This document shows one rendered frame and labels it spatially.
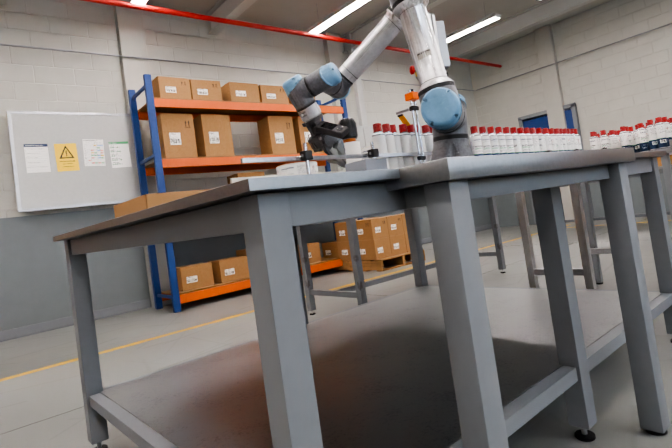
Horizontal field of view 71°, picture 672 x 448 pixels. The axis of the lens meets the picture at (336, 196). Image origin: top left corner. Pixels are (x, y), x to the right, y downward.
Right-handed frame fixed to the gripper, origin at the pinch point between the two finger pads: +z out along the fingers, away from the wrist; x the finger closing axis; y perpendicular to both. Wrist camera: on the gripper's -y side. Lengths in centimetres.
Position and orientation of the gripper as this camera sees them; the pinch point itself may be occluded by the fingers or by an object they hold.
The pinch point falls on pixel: (344, 164)
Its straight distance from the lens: 171.5
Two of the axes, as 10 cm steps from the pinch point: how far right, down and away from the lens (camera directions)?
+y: -6.4, 1.2, 7.5
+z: 5.0, 8.2, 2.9
